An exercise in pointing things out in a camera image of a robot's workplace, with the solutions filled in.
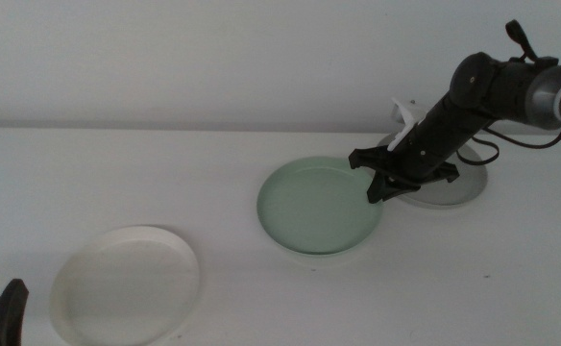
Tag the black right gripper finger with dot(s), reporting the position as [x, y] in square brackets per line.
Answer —
[403, 183]
[376, 191]

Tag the grey shallow bowl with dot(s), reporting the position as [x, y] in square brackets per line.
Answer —
[453, 193]

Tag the white shallow bowl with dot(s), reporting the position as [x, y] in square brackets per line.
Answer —
[127, 288]

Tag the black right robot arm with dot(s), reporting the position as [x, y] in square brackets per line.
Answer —
[544, 96]

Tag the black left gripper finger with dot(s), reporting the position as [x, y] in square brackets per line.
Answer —
[4, 322]

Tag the pale green shallow bowl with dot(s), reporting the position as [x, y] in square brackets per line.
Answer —
[314, 206]

